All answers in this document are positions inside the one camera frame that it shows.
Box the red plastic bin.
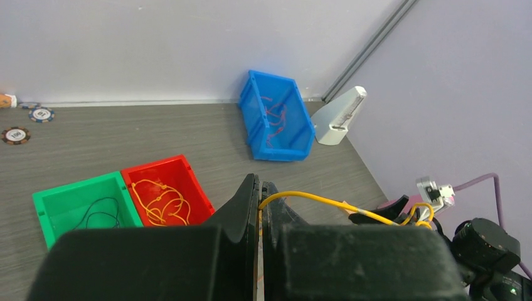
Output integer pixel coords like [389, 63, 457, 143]
[120, 154, 215, 227]

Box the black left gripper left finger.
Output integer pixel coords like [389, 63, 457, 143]
[27, 174, 260, 300]

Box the white metronome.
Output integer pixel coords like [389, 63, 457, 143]
[311, 86, 367, 146]

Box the blue plastic bin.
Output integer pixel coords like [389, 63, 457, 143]
[238, 70, 316, 162]

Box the green plastic bin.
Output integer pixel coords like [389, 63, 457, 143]
[33, 171, 143, 249]

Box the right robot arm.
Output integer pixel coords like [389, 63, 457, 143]
[348, 194, 531, 300]

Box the orange cable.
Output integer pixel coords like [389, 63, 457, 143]
[259, 95, 290, 148]

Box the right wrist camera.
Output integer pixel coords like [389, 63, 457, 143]
[416, 176, 455, 216]

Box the poker chip near figurine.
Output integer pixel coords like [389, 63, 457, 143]
[28, 107, 55, 123]

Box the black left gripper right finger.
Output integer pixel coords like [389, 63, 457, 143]
[262, 198, 468, 300]

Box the red poker chip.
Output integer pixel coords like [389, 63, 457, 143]
[1, 127, 31, 145]

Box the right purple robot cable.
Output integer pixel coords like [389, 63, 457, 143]
[452, 172, 532, 280]

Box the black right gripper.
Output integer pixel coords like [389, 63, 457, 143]
[348, 195, 452, 248]

